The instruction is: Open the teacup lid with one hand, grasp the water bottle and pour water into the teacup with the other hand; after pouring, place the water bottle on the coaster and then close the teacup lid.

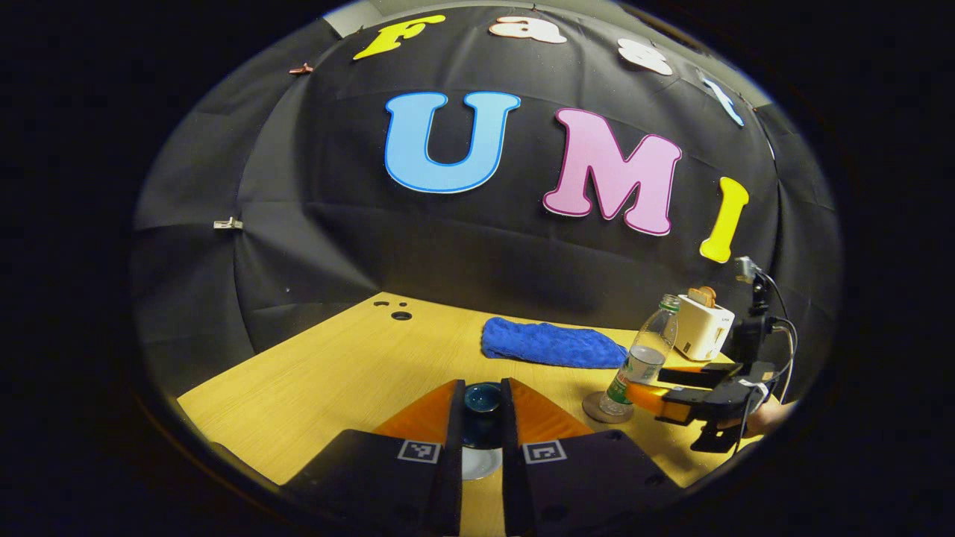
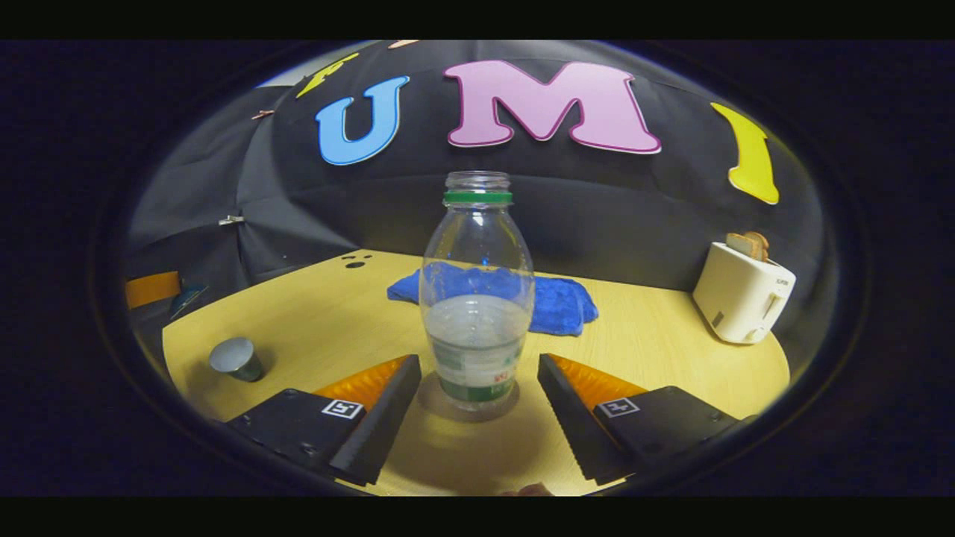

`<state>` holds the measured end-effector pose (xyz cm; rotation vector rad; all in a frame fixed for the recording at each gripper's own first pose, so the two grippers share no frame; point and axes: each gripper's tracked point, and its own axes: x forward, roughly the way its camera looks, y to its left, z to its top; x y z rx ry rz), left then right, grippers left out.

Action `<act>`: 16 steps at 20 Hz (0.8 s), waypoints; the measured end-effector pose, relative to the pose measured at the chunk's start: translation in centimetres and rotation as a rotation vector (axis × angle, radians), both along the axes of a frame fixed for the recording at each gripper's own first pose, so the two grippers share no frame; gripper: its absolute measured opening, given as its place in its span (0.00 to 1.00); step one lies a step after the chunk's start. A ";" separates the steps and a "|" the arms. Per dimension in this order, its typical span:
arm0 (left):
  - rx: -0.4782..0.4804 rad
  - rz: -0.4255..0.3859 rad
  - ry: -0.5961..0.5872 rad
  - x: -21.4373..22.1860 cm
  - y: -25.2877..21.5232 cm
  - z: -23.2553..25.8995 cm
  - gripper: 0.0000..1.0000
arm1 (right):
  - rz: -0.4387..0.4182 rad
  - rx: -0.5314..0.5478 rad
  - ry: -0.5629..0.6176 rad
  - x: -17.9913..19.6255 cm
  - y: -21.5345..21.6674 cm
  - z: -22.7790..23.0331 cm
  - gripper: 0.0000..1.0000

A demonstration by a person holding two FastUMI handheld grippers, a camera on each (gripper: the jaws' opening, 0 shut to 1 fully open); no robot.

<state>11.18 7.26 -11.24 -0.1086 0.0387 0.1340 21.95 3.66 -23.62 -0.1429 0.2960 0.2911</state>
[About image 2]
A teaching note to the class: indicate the white toaster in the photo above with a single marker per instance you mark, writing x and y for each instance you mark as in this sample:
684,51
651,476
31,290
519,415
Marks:
742,294

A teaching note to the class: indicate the blue teacup lid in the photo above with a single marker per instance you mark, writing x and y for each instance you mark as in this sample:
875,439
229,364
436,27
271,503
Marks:
186,300

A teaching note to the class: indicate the silver clip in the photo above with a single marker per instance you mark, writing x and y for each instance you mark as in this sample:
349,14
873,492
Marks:
231,220

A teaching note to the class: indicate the blue towel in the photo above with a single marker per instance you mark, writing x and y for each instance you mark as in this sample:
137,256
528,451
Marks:
563,306

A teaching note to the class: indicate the red clip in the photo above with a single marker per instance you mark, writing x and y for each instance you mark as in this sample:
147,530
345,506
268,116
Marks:
261,114

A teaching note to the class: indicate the clear water bottle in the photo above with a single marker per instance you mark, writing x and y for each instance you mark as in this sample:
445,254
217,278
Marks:
477,328

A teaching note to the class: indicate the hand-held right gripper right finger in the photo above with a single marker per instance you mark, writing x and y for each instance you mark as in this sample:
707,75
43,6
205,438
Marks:
571,418

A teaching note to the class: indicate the white teacup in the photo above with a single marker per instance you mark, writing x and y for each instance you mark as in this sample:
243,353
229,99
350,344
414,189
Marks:
237,359

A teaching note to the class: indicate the toast slice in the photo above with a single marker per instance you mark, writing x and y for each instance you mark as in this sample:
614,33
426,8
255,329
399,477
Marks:
748,245

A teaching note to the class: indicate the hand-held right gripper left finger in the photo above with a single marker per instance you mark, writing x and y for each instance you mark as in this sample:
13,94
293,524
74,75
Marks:
388,418

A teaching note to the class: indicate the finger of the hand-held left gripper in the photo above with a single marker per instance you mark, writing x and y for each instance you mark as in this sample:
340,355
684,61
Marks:
153,289

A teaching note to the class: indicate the black backdrop cloth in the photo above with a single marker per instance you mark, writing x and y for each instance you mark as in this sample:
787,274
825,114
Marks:
597,209

